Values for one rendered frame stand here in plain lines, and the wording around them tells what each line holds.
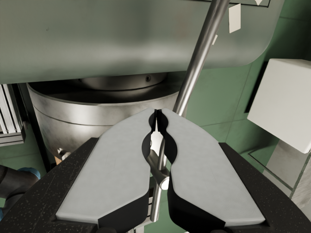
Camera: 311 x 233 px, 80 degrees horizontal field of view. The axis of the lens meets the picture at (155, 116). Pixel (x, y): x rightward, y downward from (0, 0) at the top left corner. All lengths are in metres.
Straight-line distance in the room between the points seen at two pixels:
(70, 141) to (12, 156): 1.58
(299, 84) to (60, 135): 2.13
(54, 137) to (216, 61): 0.28
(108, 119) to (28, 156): 1.63
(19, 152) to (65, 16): 1.70
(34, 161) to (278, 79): 2.44
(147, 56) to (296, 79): 2.08
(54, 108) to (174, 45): 0.19
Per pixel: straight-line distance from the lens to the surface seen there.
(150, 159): 0.27
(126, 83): 0.30
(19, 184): 0.66
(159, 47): 0.24
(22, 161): 1.92
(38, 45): 0.21
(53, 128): 0.33
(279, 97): 2.34
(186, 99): 0.18
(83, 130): 0.29
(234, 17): 0.29
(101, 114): 0.27
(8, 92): 1.36
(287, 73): 2.31
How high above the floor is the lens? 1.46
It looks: 52 degrees down
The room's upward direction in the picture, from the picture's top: 140 degrees clockwise
